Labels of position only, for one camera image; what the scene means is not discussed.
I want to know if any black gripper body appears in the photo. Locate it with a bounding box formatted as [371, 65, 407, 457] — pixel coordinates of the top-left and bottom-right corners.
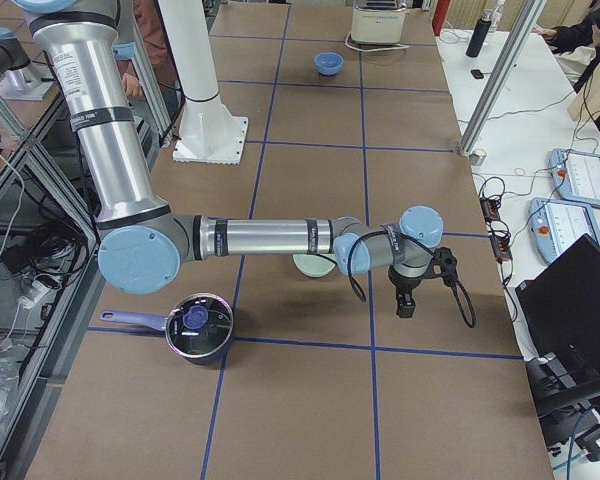
[388, 265, 424, 300]

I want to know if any green ceramic bowl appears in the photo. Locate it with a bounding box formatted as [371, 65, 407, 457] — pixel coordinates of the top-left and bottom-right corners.
[293, 254, 337, 278]

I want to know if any blue ceramic bowl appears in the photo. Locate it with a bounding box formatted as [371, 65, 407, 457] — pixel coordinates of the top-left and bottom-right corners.
[314, 51, 344, 76]

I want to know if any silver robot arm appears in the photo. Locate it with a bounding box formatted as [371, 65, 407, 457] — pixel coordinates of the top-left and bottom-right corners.
[21, 1, 453, 318]

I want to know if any near teach pendant tablet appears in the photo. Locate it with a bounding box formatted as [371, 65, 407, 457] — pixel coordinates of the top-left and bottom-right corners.
[529, 197, 600, 264]

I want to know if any teach pendant tablet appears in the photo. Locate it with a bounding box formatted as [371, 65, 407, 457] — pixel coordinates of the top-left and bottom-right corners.
[529, 197, 600, 264]
[548, 148, 600, 208]

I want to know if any black laptop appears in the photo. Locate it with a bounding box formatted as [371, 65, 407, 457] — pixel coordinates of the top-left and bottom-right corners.
[514, 232, 600, 376]

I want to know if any glass pot lid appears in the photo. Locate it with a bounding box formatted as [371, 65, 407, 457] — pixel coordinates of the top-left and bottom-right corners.
[165, 293, 234, 365]

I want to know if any far teach pendant tablet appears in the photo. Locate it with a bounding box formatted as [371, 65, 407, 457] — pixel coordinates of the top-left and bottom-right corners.
[548, 148, 600, 208]

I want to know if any cream and chrome toaster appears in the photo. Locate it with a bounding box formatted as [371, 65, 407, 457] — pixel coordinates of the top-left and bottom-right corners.
[350, 0, 408, 45]

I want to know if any black water bottle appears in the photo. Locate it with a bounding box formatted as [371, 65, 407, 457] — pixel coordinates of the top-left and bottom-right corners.
[465, 10, 492, 58]

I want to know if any seated person in black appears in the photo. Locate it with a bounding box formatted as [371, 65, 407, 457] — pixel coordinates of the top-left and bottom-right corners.
[535, 6, 600, 92]

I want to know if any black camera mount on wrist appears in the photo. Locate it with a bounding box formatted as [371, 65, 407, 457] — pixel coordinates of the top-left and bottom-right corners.
[424, 247, 457, 284]

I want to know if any dark saucepan with purple handle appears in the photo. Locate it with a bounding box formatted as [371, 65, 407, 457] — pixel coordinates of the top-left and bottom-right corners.
[100, 293, 234, 365]

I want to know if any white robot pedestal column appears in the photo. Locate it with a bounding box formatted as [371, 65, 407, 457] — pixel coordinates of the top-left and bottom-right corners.
[159, 0, 248, 165]

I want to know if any aluminium frame post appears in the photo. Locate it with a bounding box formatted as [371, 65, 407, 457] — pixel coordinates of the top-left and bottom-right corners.
[457, 0, 547, 157]

